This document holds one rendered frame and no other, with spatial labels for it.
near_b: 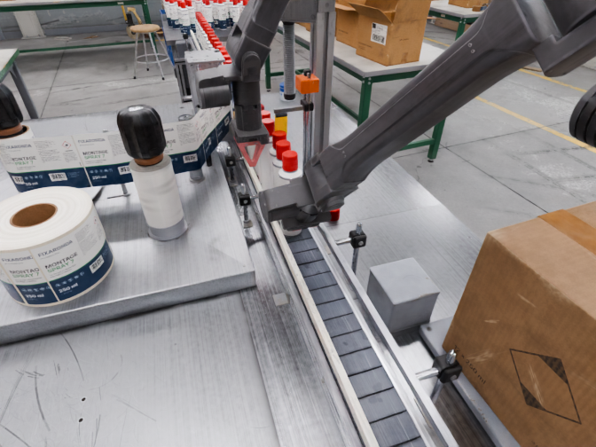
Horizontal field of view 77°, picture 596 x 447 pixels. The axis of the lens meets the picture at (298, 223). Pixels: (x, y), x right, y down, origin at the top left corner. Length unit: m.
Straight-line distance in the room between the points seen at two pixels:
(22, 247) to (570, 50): 0.78
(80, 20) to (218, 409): 8.10
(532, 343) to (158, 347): 0.61
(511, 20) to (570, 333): 0.35
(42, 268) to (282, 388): 0.47
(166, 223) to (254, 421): 0.46
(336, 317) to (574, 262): 0.38
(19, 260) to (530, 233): 0.81
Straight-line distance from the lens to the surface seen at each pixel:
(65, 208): 0.85
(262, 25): 0.76
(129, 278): 0.86
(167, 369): 0.75
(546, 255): 0.58
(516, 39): 0.40
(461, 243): 1.03
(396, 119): 0.47
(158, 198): 0.86
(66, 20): 8.52
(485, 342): 0.66
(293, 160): 0.78
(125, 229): 1.00
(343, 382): 0.61
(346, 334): 0.70
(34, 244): 0.78
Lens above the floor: 1.45
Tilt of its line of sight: 38 degrees down
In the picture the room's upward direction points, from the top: straight up
